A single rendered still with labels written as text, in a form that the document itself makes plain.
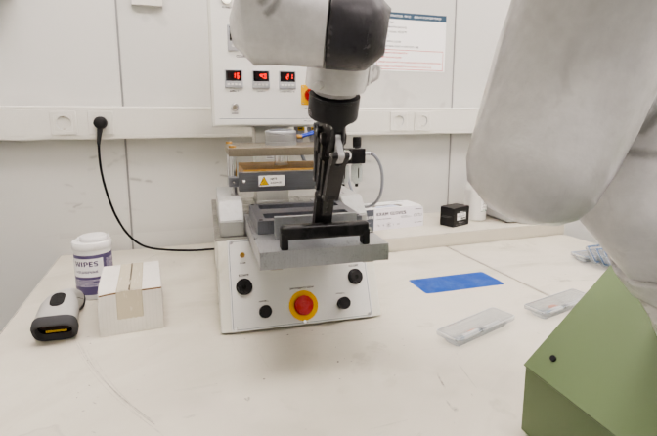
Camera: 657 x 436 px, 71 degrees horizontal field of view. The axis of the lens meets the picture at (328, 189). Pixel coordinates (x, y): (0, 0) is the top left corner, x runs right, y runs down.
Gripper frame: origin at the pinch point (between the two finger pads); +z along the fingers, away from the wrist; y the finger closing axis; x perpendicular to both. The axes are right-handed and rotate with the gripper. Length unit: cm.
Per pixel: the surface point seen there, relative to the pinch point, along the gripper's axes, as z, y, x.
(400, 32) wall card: -11, -102, 54
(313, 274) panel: 23.8, -12.1, 3.0
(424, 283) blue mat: 37, -19, 35
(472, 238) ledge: 45, -48, 69
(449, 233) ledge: 43, -49, 59
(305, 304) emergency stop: 27.4, -7.0, 0.4
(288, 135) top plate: 3.7, -40.8, 1.8
